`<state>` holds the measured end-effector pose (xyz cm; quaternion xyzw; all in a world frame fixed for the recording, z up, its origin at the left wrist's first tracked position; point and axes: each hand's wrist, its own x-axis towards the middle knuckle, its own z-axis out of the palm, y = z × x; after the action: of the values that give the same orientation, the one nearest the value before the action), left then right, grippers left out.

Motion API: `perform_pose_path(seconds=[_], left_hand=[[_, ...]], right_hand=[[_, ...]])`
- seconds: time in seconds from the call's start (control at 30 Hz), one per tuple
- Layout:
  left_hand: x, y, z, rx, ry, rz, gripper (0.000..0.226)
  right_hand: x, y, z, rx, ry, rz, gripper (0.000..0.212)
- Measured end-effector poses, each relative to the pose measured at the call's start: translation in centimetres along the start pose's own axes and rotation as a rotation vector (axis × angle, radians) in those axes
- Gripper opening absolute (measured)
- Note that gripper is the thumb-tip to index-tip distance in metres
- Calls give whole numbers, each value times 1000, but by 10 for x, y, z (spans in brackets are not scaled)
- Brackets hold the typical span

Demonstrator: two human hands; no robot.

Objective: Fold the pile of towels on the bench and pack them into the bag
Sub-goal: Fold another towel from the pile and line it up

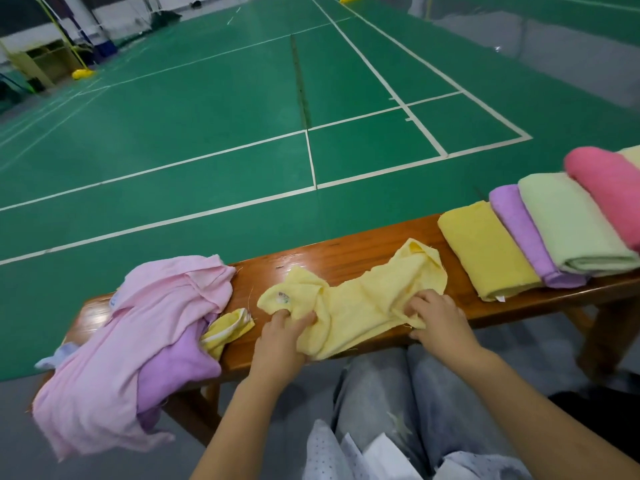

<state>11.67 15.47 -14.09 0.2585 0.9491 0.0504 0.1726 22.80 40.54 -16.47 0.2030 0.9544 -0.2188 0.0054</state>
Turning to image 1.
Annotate person's right hand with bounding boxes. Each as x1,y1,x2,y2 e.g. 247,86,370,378
403,289,493,374

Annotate person's left hand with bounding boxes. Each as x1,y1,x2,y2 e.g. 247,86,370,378
248,309,317,391

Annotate yellow white striped cloth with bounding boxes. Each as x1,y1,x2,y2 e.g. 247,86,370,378
200,307,256,361

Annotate purple towel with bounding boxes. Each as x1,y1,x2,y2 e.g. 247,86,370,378
135,319,223,433
489,183,589,290

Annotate light pink towel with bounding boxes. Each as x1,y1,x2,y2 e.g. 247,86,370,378
32,255,237,463

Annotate light green striped towel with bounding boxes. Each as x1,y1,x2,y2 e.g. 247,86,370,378
518,171,640,277

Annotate hot pink towel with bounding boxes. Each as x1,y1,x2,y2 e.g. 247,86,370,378
564,145,640,254

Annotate white blue towel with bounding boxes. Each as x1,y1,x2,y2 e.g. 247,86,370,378
35,339,81,372

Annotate person's left forearm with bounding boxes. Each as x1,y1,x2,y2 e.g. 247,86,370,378
190,375,301,480

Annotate person's right forearm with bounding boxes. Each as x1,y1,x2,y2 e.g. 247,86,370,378
455,349,640,480

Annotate person's grey trousers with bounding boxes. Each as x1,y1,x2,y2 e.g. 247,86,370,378
330,345,521,471

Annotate brown wooden bench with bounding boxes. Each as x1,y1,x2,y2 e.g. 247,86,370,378
60,209,640,446

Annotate yellow wooden stand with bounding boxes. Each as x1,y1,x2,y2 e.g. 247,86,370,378
0,39,56,91

